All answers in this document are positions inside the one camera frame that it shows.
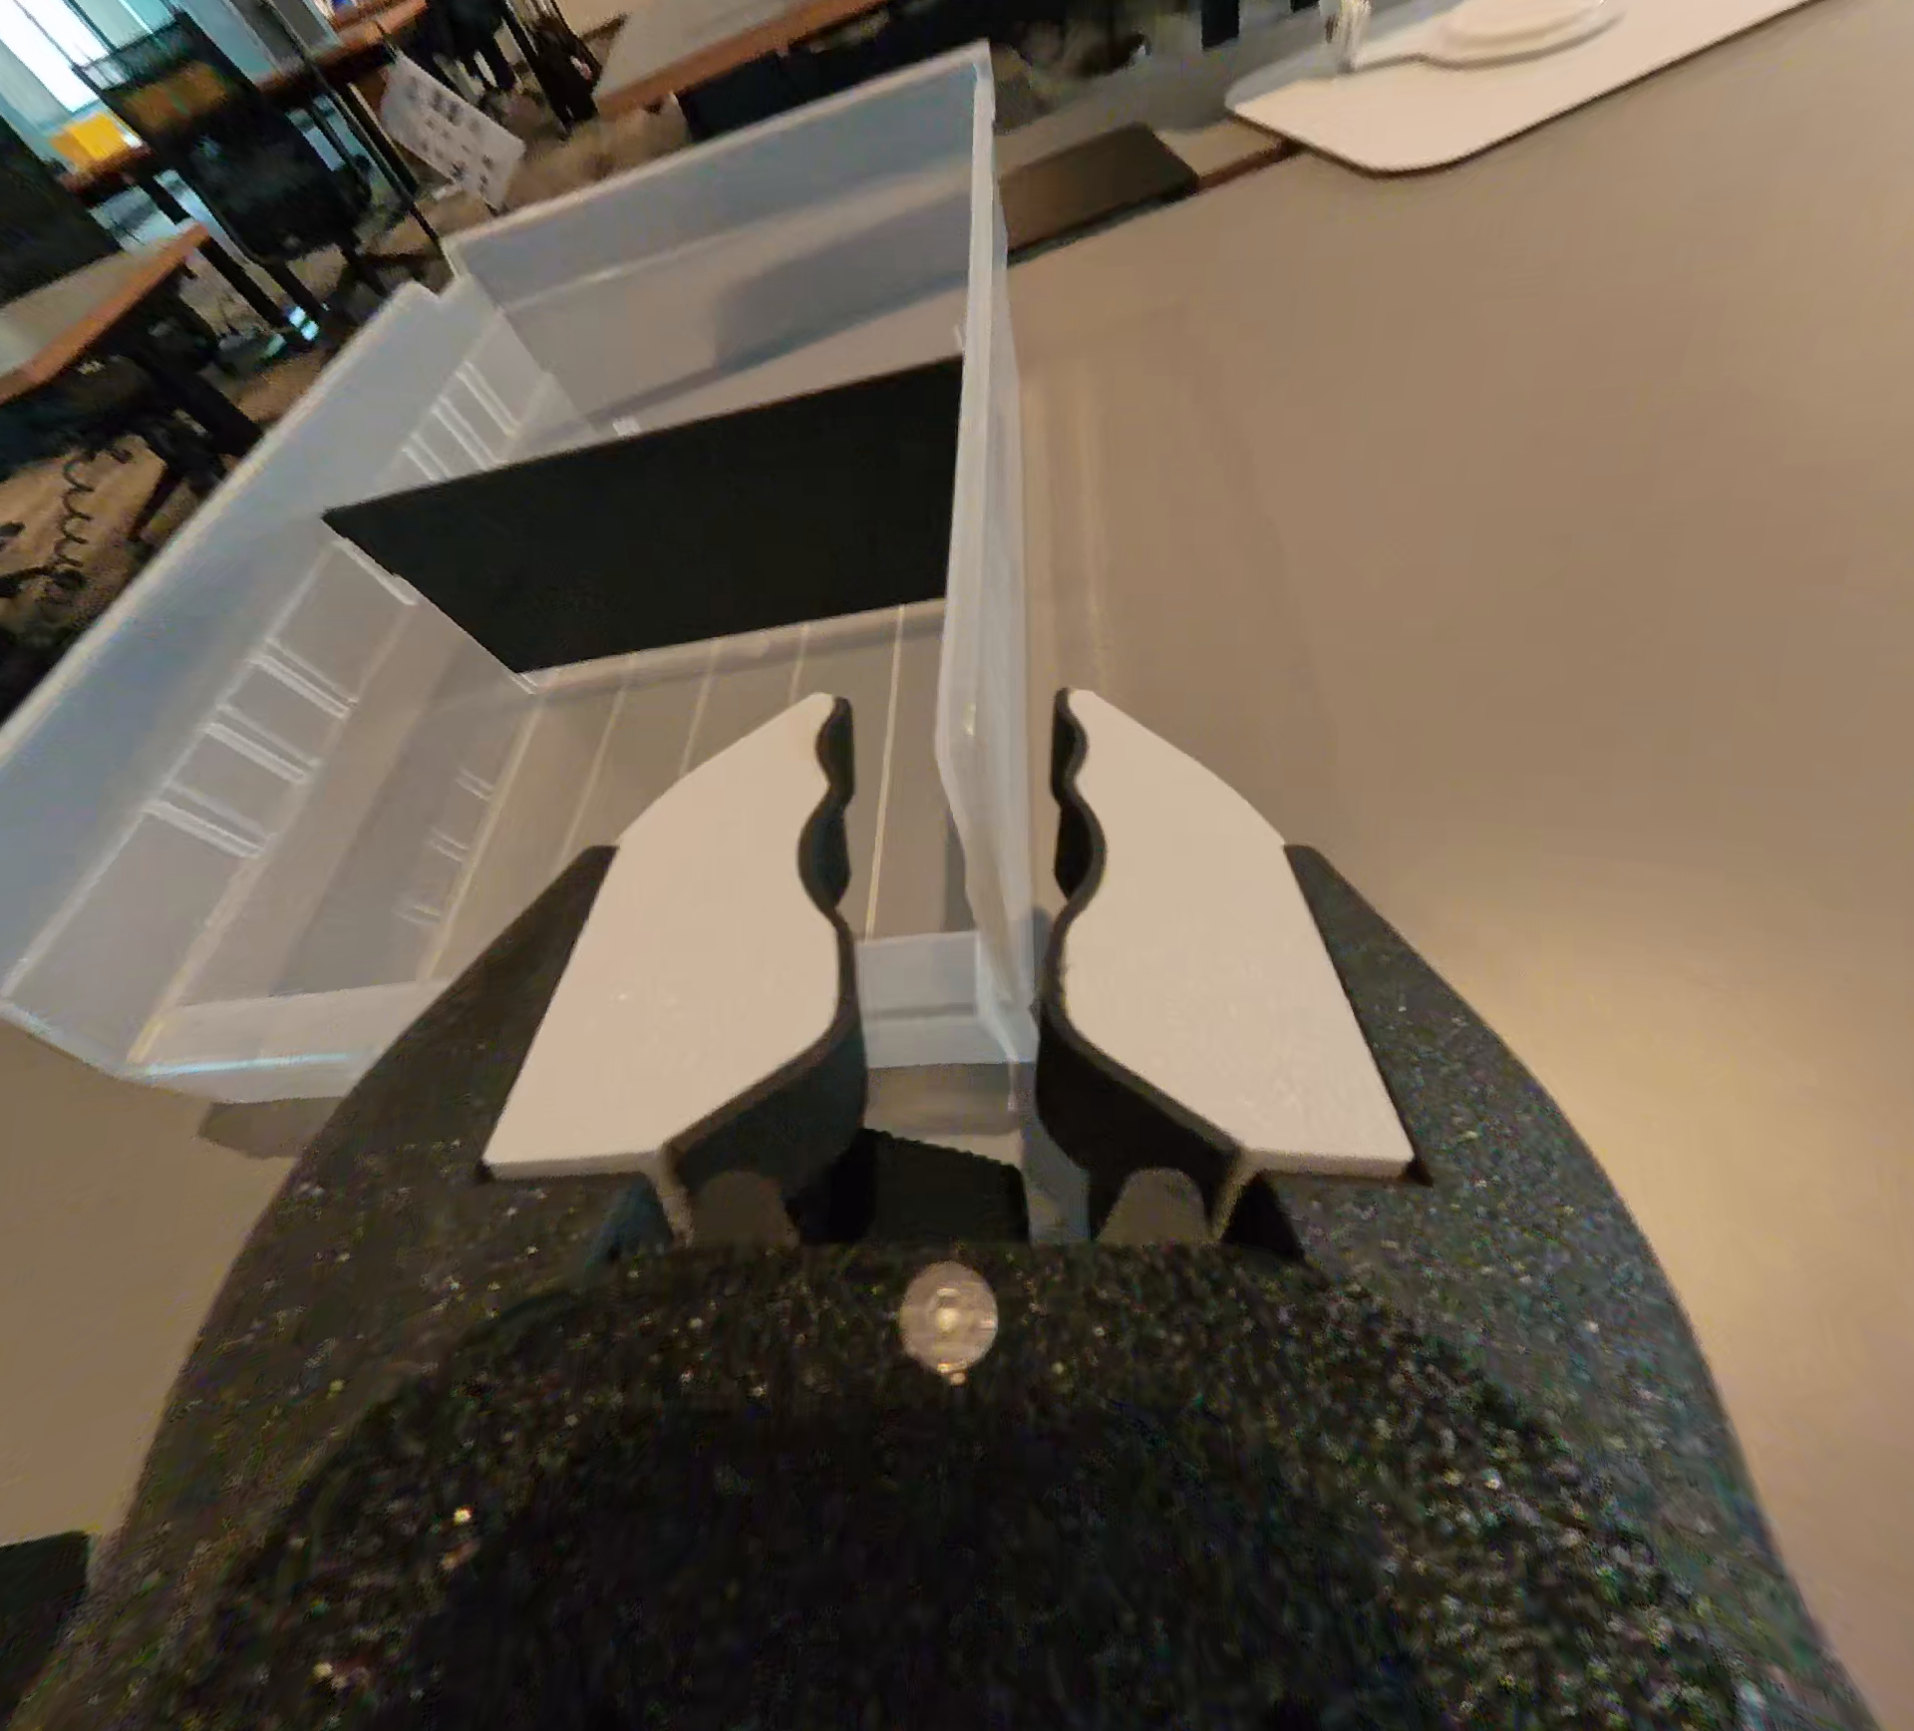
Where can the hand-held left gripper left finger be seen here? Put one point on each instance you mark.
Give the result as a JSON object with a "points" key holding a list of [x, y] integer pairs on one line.
{"points": [[700, 968]]}

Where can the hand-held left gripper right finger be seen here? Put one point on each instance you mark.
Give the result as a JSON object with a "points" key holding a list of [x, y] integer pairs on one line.
{"points": [[1214, 968]]}

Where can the clear plastic bin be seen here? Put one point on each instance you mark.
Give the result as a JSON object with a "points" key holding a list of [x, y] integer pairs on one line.
{"points": [[303, 712]]}

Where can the black bin divider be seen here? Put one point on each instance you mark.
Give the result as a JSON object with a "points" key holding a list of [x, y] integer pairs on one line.
{"points": [[691, 518]]}

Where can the black office chair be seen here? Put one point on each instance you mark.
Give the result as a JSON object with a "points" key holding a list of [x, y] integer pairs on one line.
{"points": [[227, 150]]}

